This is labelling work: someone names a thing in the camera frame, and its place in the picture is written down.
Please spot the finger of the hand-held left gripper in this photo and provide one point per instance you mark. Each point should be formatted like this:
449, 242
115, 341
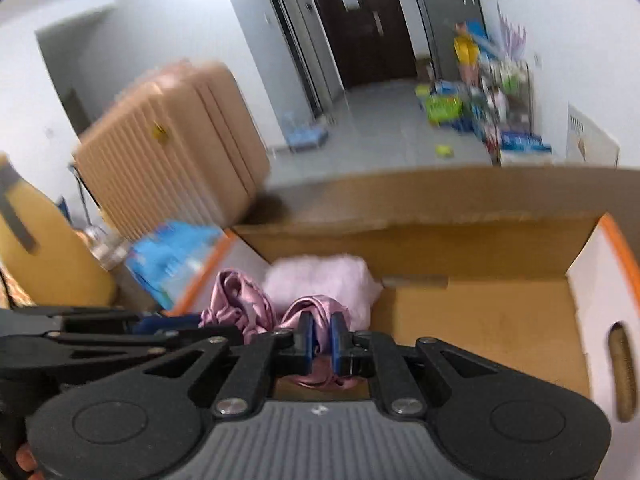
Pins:
160, 323
100, 355

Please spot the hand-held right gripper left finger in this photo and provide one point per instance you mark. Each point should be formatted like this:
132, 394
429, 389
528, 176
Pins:
305, 332

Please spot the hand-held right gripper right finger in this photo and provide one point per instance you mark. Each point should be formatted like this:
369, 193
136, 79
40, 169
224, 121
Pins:
338, 340

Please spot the pink satin cloth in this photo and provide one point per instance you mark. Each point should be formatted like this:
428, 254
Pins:
235, 305

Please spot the red printed cardboard box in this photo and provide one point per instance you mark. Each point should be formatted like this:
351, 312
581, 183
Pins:
480, 320

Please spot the person's left hand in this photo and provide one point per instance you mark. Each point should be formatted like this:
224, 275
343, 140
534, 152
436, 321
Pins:
26, 461

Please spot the pink fluffy plush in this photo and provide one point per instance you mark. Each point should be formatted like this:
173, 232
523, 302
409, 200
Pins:
325, 280

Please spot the blue plastic package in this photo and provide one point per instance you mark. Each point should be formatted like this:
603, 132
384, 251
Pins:
170, 260

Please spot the clear shiny object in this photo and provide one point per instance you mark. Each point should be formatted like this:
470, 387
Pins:
105, 247

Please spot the yellow jug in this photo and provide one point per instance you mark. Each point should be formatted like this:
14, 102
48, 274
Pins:
50, 255

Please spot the pink ribbed suitcase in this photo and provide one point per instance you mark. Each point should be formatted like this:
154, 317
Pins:
170, 160

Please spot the blue step stool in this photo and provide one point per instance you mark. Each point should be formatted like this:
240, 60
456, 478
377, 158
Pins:
305, 135

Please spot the small yellow-green toy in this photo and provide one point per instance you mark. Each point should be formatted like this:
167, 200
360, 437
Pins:
443, 150

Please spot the green basket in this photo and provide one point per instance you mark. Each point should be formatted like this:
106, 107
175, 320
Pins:
442, 110

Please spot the blue packs on floor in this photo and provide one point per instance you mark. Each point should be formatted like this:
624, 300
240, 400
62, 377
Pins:
525, 141

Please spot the grey metal door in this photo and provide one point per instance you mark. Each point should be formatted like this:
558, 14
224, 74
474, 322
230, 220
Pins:
295, 45

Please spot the cluttered storage rack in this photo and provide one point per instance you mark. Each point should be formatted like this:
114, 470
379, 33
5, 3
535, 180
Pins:
505, 95

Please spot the dark brown door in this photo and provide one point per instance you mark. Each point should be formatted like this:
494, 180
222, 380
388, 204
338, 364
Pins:
365, 35

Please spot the yellow container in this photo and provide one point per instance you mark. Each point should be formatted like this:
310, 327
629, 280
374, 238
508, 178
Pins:
466, 47

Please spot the white flat board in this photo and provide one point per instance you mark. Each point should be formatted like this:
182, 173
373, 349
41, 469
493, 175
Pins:
590, 140

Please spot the grey refrigerator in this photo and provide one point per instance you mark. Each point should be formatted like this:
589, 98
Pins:
445, 10

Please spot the purple flower decoration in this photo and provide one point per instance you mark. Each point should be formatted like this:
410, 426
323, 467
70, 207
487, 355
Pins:
510, 30

